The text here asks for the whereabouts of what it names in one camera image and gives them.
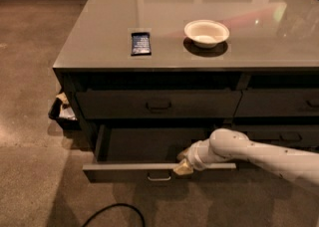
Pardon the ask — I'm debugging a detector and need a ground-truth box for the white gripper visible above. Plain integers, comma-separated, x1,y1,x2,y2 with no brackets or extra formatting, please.
173,139,210,175

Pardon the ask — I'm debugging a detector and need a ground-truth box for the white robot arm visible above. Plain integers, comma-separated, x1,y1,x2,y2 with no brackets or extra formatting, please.
173,128,319,192

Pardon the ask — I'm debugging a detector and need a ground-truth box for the dark grey drawer cabinet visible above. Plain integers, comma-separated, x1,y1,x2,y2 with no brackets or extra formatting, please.
52,0,319,173

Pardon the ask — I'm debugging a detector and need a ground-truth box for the white paper bowl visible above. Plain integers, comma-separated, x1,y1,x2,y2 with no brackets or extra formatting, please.
184,20,230,49

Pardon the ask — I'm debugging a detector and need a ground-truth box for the black bin with trash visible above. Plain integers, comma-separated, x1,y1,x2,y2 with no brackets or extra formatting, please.
48,92,81,130

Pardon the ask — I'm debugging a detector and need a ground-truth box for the black floor cable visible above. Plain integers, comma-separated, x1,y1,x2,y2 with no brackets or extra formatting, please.
81,202,147,227

